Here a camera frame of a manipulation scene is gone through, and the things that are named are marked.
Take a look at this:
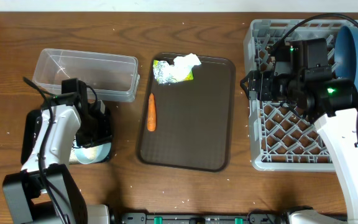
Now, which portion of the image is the clear plastic container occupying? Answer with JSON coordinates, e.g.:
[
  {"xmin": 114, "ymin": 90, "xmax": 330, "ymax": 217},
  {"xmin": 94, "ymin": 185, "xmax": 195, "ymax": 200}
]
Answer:
[{"xmin": 32, "ymin": 49, "xmax": 140, "ymax": 103}]

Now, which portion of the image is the orange carrot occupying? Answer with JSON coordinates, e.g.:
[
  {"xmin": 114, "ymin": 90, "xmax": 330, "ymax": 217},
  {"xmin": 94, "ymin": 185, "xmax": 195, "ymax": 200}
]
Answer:
[{"xmin": 147, "ymin": 93, "xmax": 157, "ymax": 132}]

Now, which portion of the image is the brown serving tray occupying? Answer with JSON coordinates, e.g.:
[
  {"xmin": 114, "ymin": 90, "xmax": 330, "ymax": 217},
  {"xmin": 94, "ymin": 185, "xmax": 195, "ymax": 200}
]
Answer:
[{"xmin": 136, "ymin": 56, "xmax": 236, "ymax": 172}]

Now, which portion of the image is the black bin lid tray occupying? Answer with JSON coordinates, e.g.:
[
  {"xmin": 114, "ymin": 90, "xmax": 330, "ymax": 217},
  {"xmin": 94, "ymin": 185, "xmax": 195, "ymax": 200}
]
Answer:
[{"xmin": 21, "ymin": 110, "xmax": 114, "ymax": 164}]

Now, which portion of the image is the foil wrapper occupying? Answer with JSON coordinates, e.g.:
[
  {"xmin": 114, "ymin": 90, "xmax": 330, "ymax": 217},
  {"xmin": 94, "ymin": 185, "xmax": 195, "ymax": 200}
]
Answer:
[{"xmin": 152, "ymin": 60, "xmax": 193, "ymax": 84}]

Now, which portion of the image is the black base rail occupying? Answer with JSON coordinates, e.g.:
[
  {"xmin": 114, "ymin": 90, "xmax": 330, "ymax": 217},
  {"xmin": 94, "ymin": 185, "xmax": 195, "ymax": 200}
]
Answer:
[{"xmin": 88, "ymin": 205, "xmax": 351, "ymax": 224}]

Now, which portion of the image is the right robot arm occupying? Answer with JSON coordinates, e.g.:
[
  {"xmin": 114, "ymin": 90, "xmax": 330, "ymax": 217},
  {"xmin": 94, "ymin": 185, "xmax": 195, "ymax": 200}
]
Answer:
[{"xmin": 240, "ymin": 38, "xmax": 358, "ymax": 223}]

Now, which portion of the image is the small bowl with rice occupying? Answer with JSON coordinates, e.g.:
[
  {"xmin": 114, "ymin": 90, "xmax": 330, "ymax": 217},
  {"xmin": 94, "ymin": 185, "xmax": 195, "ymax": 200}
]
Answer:
[{"xmin": 72, "ymin": 143, "xmax": 111, "ymax": 164}]

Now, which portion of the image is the grey dishwasher rack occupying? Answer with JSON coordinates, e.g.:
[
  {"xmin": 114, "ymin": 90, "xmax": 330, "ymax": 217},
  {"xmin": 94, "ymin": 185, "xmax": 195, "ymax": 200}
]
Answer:
[{"xmin": 243, "ymin": 19, "xmax": 352, "ymax": 172}]

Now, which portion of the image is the white napkin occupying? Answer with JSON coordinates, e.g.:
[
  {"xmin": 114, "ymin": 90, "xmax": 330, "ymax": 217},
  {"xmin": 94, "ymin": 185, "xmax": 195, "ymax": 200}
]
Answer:
[{"xmin": 173, "ymin": 54, "xmax": 201, "ymax": 80}]

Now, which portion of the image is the dark blue bowl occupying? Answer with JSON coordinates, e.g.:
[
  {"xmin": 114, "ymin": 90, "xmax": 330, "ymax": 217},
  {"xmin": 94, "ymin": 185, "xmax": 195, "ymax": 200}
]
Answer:
[{"xmin": 334, "ymin": 26, "xmax": 358, "ymax": 90}]

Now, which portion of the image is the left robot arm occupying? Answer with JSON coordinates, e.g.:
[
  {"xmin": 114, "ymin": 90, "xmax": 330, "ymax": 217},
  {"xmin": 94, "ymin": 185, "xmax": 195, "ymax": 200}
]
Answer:
[{"xmin": 2, "ymin": 93, "xmax": 112, "ymax": 223}]

